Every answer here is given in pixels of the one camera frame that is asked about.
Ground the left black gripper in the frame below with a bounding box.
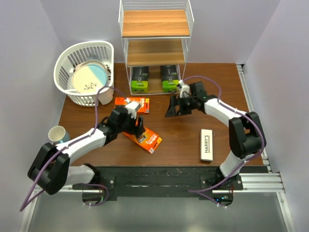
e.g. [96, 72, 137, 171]
[117, 113, 145, 137]

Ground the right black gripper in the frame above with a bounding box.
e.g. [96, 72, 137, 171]
[165, 95, 197, 118]

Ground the orange Gillette razor pack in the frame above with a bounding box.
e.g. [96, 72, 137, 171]
[114, 97, 150, 114]
[123, 127, 162, 154]

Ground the green black razor box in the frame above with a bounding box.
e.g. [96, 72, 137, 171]
[131, 66, 149, 93]
[160, 65, 179, 93]

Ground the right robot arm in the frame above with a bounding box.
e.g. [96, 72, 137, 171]
[165, 81, 267, 190]

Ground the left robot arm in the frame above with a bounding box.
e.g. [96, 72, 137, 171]
[28, 106, 145, 195]

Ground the white Harry's box right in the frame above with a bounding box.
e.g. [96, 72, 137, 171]
[200, 129, 213, 162]

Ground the cream and blue plate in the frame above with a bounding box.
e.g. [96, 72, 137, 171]
[72, 60, 108, 94]

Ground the cream paper cup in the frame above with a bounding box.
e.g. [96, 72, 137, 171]
[48, 126, 70, 145]

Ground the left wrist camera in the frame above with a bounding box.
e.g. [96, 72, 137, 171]
[125, 98, 141, 119]

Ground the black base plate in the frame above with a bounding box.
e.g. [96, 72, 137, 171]
[70, 165, 269, 201]

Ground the white wire wooden shelf unit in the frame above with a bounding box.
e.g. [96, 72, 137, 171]
[118, 0, 195, 96]

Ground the aluminium rail frame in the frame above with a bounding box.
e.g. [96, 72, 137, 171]
[19, 64, 296, 232]

